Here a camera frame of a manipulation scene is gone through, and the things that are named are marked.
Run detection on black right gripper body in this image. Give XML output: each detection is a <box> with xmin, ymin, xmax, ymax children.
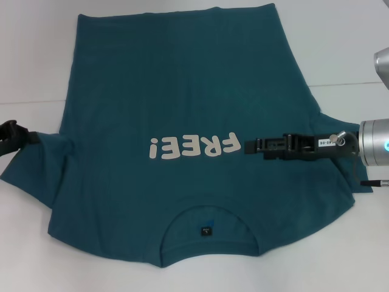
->
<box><xmin>284</xmin><ymin>131</ymin><xmax>361</xmax><ymax>161</ymax></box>

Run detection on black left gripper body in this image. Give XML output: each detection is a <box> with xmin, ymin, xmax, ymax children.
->
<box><xmin>0</xmin><ymin>120</ymin><xmax>22</xmax><ymax>158</ymax></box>

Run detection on teal t-shirt with FREE print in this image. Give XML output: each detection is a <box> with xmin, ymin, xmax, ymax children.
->
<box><xmin>0</xmin><ymin>2</ymin><xmax>374</xmax><ymax>268</ymax></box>

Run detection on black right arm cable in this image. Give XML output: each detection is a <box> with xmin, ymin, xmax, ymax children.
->
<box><xmin>330</xmin><ymin>130</ymin><xmax>389</xmax><ymax>187</ymax></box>

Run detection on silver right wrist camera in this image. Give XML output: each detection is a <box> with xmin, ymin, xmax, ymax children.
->
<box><xmin>373</xmin><ymin>47</ymin><xmax>389</xmax><ymax>91</ymax></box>

